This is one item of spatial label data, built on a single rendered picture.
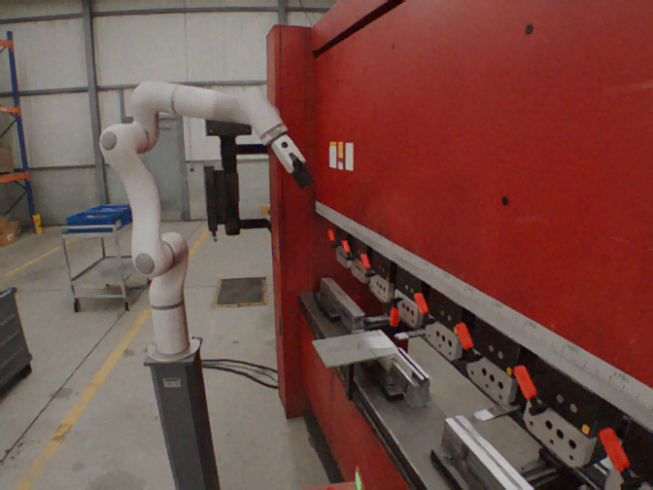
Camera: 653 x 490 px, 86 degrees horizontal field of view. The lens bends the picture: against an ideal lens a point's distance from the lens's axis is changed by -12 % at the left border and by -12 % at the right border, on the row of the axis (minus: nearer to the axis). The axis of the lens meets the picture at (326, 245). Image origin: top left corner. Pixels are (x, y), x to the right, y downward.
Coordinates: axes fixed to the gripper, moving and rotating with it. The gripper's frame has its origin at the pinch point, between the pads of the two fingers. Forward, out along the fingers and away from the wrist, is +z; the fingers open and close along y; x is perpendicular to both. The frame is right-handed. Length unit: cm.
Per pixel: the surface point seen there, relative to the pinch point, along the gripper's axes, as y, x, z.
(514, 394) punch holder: -48, -4, 62
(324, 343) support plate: 23, 23, 52
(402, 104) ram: -7.0, -36.5, -4.0
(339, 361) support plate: 11, 22, 56
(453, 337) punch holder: -28, -5, 53
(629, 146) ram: -74, -30, 21
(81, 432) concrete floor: 127, 184, 48
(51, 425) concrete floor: 135, 202, 34
